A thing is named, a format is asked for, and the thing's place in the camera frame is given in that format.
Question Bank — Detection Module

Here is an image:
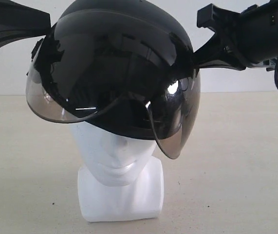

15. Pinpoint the black helmet with tinted visor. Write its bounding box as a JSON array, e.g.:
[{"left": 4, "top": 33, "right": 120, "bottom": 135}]
[{"left": 26, "top": 0, "right": 201, "bottom": 159}]

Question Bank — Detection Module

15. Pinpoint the white mannequin head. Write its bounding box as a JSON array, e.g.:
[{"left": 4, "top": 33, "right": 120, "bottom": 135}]
[{"left": 70, "top": 122, "right": 164, "bottom": 222}]

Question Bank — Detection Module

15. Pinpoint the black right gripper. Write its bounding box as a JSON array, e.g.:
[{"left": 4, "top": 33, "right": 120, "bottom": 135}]
[{"left": 190, "top": 0, "right": 278, "bottom": 71}]

